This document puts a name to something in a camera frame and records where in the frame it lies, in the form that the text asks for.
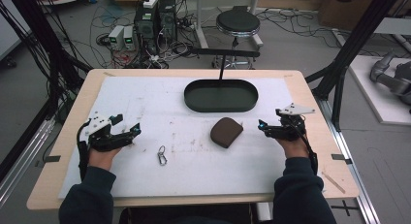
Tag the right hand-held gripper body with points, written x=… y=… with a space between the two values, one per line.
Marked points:
x=292 y=127

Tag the white foam mat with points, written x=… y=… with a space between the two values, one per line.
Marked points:
x=194 y=175

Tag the black tape cross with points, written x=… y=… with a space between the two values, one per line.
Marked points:
x=345 y=207

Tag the aluminium rail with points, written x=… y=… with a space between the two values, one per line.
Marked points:
x=22 y=159
x=352 y=172

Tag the black computer tower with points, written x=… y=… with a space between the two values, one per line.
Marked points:
x=168 y=18
x=147 y=23

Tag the black round stool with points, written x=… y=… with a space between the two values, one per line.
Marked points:
x=238 y=23

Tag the white platform board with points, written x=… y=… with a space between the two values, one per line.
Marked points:
x=374 y=98

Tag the thin wooden stick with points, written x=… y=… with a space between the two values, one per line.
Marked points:
x=333 y=182

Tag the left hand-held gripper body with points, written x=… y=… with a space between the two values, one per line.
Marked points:
x=97 y=138

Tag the brown pouch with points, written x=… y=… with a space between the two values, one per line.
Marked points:
x=226 y=132

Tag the white metal table leg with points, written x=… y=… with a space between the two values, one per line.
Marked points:
x=200 y=23

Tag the person's left hand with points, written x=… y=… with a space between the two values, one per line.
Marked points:
x=103 y=157

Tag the metal carabiner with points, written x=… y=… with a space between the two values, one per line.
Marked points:
x=162 y=156

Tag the person's right hand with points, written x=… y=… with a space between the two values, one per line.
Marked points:
x=293 y=148

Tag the black oval tray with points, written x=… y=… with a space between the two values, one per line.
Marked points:
x=221 y=96

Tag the cardboard box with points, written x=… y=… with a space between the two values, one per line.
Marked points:
x=345 y=7

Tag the white box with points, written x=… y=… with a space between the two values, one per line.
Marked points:
x=151 y=1

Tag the black T-shaped stand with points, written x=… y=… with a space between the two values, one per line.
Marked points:
x=223 y=53

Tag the grey power supply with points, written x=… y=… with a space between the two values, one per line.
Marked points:
x=116 y=36
x=129 y=38

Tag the black tape strip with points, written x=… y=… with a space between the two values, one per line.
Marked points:
x=51 y=158
x=341 y=157

